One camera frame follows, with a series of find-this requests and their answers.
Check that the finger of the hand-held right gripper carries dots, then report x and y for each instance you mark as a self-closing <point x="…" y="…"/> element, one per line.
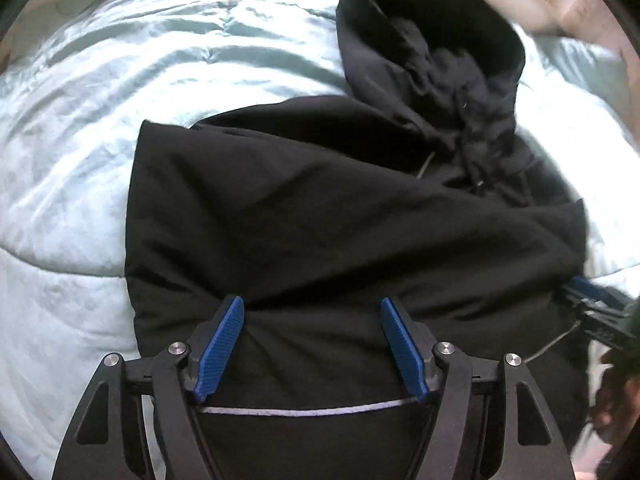
<point x="592" y="287"/>

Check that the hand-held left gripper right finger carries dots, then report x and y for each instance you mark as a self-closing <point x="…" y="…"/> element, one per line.
<point x="404" y="347"/>

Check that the person's right hand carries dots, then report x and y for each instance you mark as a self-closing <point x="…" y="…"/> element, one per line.
<point x="615" y="395"/>

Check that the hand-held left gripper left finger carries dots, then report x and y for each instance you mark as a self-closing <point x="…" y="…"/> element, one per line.
<point x="220" y="347"/>

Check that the black hoodie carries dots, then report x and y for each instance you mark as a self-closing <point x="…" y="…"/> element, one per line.
<point x="320" y="220"/>

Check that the light teal comforter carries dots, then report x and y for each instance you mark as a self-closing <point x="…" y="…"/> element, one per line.
<point x="150" y="60"/>

